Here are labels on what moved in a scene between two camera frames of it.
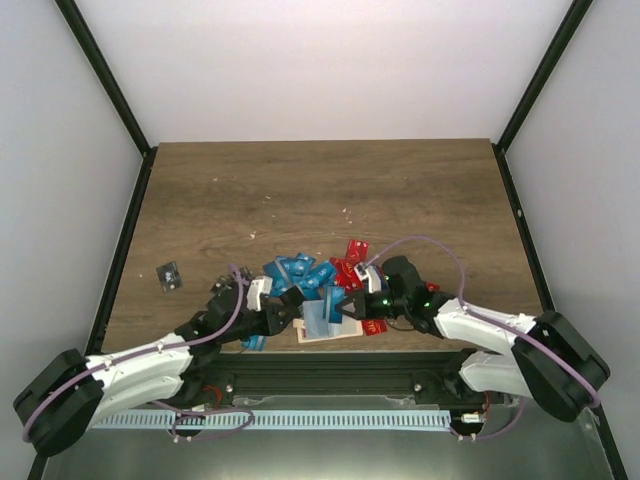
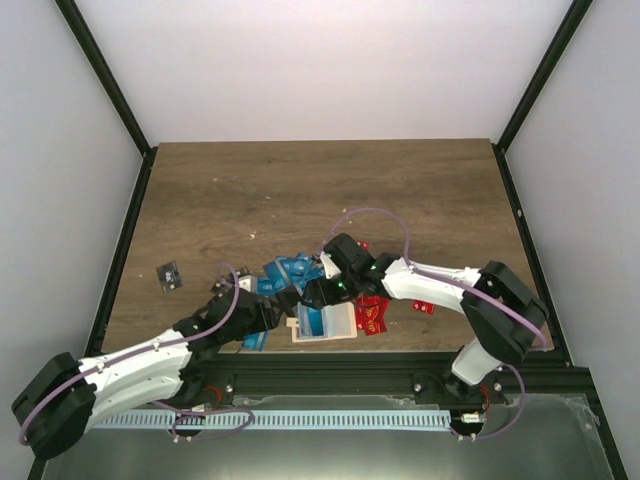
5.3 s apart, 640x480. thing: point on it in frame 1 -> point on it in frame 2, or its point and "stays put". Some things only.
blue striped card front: (255, 342) stays put
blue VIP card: (288, 271) stays put
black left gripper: (273, 321) stays put
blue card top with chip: (303, 264) stays put
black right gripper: (363, 310) -> (321, 295)
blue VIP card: (332, 296) -> (315, 316)
